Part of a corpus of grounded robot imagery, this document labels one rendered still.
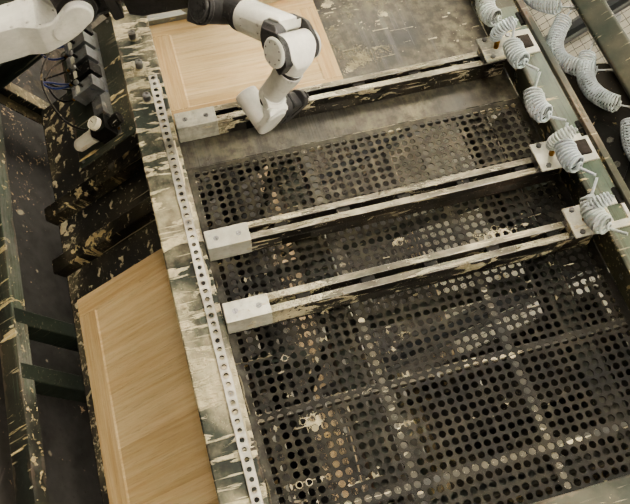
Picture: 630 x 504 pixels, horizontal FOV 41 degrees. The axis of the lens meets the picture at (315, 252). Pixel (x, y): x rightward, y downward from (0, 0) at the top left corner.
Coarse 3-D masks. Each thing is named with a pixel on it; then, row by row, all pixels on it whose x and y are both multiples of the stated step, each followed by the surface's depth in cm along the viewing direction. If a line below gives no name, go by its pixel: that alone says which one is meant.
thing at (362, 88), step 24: (504, 24) 257; (480, 48) 268; (528, 48) 268; (384, 72) 267; (408, 72) 268; (432, 72) 267; (456, 72) 269; (480, 72) 272; (312, 96) 262; (336, 96) 262; (360, 96) 266; (384, 96) 269; (192, 120) 256; (216, 120) 256; (240, 120) 259
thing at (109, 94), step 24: (72, 48) 269; (96, 48) 276; (48, 72) 272; (72, 72) 265; (96, 72) 263; (120, 72) 269; (72, 96) 278; (96, 96) 263; (120, 96) 265; (72, 120) 274; (96, 120) 254; (120, 120) 255; (96, 144) 265
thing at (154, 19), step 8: (256, 0) 286; (264, 0) 287; (272, 0) 288; (280, 0) 289; (152, 16) 282; (160, 16) 282; (168, 16) 282; (176, 16) 282; (184, 16) 283; (152, 24) 282
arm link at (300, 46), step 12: (288, 36) 202; (300, 36) 204; (312, 36) 206; (288, 48) 201; (300, 48) 203; (312, 48) 206; (288, 60) 202; (300, 60) 205; (312, 60) 207; (276, 72) 209; (288, 72) 207; (300, 72) 207; (264, 84) 216; (276, 84) 211; (288, 84) 210; (276, 96) 215
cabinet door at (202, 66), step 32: (288, 0) 289; (160, 32) 281; (192, 32) 282; (224, 32) 282; (320, 32) 282; (160, 64) 274; (192, 64) 275; (224, 64) 275; (256, 64) 275; (320, 64) 275; (192, 96) 268; (224, 96) 268
